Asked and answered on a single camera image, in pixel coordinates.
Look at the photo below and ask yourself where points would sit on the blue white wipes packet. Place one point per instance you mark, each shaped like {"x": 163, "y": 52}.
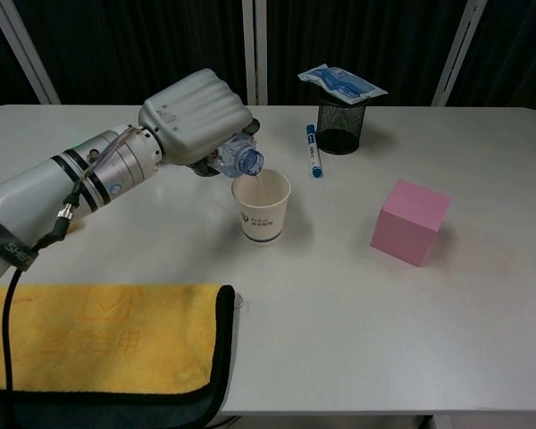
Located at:
{"x": 341, "y": 82}

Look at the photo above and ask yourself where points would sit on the yellow cloth with black edge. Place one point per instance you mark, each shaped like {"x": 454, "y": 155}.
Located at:
{"x": 107, "y": 348}

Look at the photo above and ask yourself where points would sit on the white frame post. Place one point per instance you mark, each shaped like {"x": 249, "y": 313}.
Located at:
{"x": 27, "y": 49}
{"x": 254, "y": 49}
{"x": 460, "y": 49}

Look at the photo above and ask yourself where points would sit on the black pleated curtain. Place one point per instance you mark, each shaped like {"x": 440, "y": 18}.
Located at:
{"x": 116, "y": 44}

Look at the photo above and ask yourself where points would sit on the clear plastic water bottle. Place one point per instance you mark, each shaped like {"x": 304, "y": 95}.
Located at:
{"x": 243, "y": 156}

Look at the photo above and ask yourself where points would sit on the black mesh pen holder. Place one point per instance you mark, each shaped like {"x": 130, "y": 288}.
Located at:
{"x": 339, "y": 129}

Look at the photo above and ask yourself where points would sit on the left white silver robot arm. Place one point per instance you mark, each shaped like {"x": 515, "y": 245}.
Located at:
{"x": 40, "y": 187}

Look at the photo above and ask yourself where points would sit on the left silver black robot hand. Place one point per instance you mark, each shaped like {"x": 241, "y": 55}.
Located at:
{"x": 192, "y": 116}

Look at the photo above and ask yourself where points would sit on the white paper cup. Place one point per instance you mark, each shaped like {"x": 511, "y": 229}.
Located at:
{"x": 261, "y": 214}

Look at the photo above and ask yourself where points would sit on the blue white marker pen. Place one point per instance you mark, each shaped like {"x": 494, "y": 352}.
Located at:
{"x": 313, "y": 152}

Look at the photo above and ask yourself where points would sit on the pink foam cube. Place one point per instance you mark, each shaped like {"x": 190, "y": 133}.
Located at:
{"x": 406, "y": 223}

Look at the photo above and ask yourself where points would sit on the green yellow sponge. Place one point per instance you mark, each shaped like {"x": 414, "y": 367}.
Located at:
{"x": 75, "y": 228}

